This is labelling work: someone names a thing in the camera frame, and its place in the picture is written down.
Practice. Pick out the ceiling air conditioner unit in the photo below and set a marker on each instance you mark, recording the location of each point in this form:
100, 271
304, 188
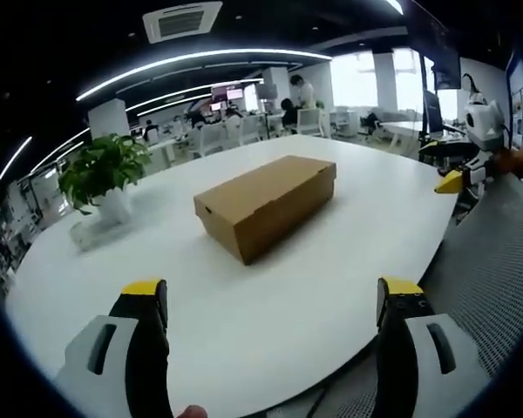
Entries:
182, 21

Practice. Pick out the green leafy plant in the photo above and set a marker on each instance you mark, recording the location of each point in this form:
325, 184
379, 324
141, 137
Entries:
100, 167

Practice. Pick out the pink lit monitor screen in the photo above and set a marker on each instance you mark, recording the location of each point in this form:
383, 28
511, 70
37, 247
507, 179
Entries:
227, 92

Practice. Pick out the long curved ceiling light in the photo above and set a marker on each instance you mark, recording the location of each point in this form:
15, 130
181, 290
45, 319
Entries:
192, 63

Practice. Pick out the person's left hand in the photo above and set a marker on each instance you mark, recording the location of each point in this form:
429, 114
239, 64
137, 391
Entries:
192, 412

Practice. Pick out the brown cardboard shoe box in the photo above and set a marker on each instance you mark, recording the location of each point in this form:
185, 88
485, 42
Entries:
266, 200

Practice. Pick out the dark wall-mounted screen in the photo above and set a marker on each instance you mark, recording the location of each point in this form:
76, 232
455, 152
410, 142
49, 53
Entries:
446, 73

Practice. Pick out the white office chair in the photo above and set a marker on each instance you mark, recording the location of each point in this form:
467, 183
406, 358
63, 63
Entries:
308, 121
211, 138

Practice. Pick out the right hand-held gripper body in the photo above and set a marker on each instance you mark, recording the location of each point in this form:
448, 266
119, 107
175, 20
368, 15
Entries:
484, 124

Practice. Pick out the white plant pot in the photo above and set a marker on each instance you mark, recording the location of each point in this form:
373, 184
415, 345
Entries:
112, 206

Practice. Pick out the white background desk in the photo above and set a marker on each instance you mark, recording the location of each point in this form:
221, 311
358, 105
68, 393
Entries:
401, 130

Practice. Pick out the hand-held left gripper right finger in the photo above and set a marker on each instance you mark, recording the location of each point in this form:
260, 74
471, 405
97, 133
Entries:
423, 348

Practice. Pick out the dark standing display screen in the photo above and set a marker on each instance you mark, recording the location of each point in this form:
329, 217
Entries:
432, 111

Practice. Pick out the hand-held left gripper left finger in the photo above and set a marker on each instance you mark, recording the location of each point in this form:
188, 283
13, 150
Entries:
113, 348

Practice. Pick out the person's right hand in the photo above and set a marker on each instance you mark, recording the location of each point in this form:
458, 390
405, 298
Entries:
505, 163

